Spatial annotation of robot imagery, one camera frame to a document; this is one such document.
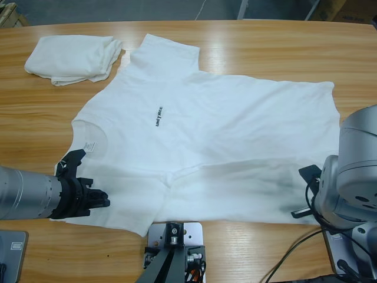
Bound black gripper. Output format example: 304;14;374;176
48;175;111;220
290;206;313;220

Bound white t-shirt with black print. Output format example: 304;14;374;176
48;33;342;238

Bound folded plain white t-shirt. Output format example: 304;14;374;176
24;34;124;87

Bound wooden pallet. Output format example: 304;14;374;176
0;2;29;29

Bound brown cardboard box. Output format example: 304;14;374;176
316;0;377;23

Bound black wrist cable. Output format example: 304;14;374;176
305;176;328;233

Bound long black curved cable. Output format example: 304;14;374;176
266;229;377;283

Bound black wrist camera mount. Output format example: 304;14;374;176
299;164;323;189
57;149;87;179

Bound grey base plate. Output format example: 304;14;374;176
323;229;377;277
0;229;29;283

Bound black base plug cable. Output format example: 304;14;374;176
306;258;377;283

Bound dark camera post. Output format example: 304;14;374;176
138;223;186;283

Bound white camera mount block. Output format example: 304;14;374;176
146;221;206;283

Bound orange and black mount cables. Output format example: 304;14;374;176
184;259;209;283

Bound white metal frame leg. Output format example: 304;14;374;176
305;0;321;21
237;0;250;20

